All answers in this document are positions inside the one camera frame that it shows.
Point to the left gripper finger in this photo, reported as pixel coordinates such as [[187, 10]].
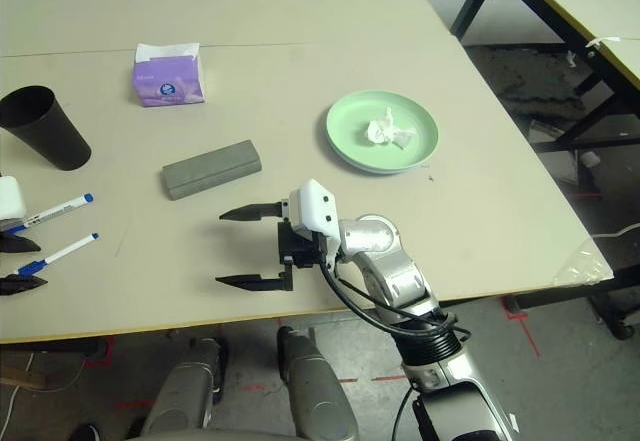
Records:
[[15, 244], [17, 284]]

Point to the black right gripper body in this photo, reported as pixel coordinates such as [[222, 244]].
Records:
[[300, 251]]

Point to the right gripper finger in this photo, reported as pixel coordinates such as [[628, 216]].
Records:
[[255, 283], [255, 212]]

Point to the white marker with blue cap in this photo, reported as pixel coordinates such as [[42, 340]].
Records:
[[65, 251], [55, 211]]

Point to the grey glasses case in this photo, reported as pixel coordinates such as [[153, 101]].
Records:
[[212, 171]]

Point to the green plate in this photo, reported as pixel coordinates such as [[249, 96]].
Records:
[[350, 126]]

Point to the white tissue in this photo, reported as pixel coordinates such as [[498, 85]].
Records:
[[380, 131]]

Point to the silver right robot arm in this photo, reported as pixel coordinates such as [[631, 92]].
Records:
[[395, 271]]

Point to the wooden plank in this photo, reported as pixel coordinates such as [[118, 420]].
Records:
[[22, 377]]

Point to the black plastic cup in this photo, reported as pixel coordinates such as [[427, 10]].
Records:
[[50, 131]]

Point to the grey robot right leg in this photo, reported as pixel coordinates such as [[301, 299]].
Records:
[[317, 391]]

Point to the grey robot leg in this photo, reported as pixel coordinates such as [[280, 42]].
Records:
[[317, 391], [182, 391]]

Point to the grey robot left leg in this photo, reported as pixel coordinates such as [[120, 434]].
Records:
[[182, 391]]

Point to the purple tissue pack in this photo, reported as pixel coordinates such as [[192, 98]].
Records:
[[170, 86]]

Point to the black sneaker with white laces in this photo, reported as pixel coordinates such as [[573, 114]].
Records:
[[87, 433]]

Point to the flat cardboard box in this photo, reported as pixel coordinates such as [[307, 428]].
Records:
[[545, 131]]

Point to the clear plastic film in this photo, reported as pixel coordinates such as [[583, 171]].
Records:
[[585, 263]]

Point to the white zip tie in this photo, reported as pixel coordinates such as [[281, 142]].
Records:
[[597, 41]]

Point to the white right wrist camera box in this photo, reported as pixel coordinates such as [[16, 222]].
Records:
[[315, 206]]

